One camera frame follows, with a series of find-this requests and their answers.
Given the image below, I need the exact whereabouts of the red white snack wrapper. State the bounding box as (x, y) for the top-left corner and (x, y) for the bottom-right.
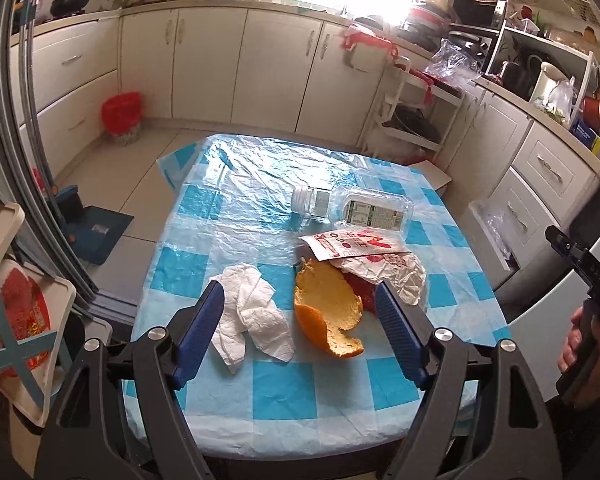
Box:
(300, 228), (427, 306)

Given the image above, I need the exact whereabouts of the white folding rack with decorations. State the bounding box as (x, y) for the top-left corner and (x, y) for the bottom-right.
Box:
(0, 203), (76, 427)

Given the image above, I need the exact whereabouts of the orange pomelo peel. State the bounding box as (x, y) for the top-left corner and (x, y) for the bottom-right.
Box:
(293, 259), (364, 359)

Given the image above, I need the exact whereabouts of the black frying pan on cart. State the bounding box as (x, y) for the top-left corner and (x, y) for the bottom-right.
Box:
(382, 103), (441, 143)

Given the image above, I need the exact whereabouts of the clear plastic bottle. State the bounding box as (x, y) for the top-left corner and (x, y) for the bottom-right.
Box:
(328, 186), (414, 232)

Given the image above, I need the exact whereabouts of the person's right hand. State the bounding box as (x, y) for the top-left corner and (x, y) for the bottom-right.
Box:
(557, 306), (600, 409)

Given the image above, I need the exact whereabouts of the white paper towel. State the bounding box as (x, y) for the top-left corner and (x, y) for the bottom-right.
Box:
(211, 263), (295, 374)

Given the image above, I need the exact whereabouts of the red lined trash bin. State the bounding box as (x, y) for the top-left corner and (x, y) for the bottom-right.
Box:
(101, 92), (142, 144)

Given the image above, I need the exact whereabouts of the small white stool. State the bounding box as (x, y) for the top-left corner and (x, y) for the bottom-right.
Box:
(409, 160), (452, 196)

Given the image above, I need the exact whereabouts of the clear plastic bag on cart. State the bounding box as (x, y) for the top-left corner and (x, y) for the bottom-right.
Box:
(423, 39), (481, 87)

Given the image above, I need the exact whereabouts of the blue dustpan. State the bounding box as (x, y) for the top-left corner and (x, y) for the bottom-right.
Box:
(56, 185), (134, 266)

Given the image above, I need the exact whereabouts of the white electric kettle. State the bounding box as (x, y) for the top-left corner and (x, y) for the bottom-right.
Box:
(529, 62), (569, 108)

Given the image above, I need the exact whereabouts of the metal counter shelf rack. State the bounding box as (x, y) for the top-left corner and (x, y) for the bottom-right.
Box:
(483, 12), (600, 113)

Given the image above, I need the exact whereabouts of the small clear plastic jar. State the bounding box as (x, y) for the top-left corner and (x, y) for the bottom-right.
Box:
(291, 186), (333, 220)

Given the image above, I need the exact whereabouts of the blue checkered plastic tablecloth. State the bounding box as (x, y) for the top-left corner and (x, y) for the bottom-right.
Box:
(132, 134), (509, 460)

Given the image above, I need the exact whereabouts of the black wok on stove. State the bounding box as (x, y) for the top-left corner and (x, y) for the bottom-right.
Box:
(50, 0), (90, 18)

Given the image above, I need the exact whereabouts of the red orange food package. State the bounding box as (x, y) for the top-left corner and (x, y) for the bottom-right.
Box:
(343, 273), (376, 313)

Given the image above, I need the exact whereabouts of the white tiered storage cart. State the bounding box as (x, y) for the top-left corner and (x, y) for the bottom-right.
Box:
(359, 55), (468, 164)

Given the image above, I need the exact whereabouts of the clear bag in drawer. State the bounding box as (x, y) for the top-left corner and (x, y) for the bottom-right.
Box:
(466, 200), (519, 272)

